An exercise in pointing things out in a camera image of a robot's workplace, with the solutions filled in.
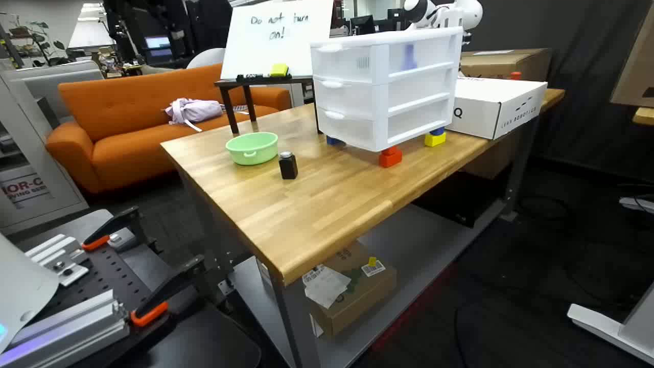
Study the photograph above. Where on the red block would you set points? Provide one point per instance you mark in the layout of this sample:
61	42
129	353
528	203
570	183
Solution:
391	159

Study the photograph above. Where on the cardboard box under table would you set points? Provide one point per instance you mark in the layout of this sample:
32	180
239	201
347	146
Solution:
345	288

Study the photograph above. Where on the small dark wooden table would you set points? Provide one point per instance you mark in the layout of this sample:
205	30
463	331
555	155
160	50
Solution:
245	85

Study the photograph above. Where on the white plastic drawer unit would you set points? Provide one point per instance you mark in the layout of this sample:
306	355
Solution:
383	89

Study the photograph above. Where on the brown cardboard box background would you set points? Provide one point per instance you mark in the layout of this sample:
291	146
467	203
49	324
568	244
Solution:
532	65

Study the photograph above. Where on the green plastic bowl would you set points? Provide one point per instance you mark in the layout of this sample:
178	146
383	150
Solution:
252	148

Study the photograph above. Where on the yellow block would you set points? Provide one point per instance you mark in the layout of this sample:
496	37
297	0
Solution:
435	137

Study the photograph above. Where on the blue block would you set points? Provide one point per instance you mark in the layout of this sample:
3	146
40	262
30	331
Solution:
334	142

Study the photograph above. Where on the whiteboard with writing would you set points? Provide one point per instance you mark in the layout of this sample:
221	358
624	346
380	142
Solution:
274	34

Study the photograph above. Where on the orange handled clamp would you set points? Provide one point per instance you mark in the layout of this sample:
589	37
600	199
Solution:
156	306

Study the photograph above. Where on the lavender cloth on sofa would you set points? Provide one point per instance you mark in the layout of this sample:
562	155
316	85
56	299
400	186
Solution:
192	112

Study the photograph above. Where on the white cardboard box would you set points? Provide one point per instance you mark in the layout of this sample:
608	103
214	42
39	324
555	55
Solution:
488	107

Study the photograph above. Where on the orange sofa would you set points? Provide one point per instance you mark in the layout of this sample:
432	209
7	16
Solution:
117	127

